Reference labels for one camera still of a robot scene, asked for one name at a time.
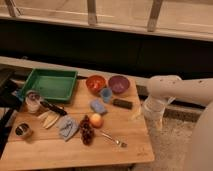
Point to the clear glass jar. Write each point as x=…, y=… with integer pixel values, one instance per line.
x=32, y=100

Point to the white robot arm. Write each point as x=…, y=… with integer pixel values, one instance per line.
x=165, y=89

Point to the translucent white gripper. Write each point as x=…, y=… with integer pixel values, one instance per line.
x=153, y=109

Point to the blue sponge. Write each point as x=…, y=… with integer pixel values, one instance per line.
x=98, y=107

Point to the orange peach fruit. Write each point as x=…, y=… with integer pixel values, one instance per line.
x=96, y=120

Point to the black chair at left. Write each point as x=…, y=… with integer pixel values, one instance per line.
x=7, y=100

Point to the small metal cup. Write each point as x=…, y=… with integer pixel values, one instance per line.
x=23, y=130

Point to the dark rectangular block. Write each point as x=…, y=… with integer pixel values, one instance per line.
x=123, y=103

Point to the small blue cup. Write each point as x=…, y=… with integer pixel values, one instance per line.
x=106, y=95

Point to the orange bowl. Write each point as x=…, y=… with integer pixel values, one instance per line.
x=95, y=83

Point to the pale banana slices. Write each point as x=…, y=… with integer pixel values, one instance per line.
x=48, y=119

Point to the blue grey towel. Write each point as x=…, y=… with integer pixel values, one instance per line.
x=68, y=127

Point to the green plastic tray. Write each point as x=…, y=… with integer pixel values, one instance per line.
x=53, y=85

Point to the bunch of dark grapes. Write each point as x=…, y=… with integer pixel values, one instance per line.
x=86, y=130

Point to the purple bowl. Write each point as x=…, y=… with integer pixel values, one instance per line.
x=118, y=84

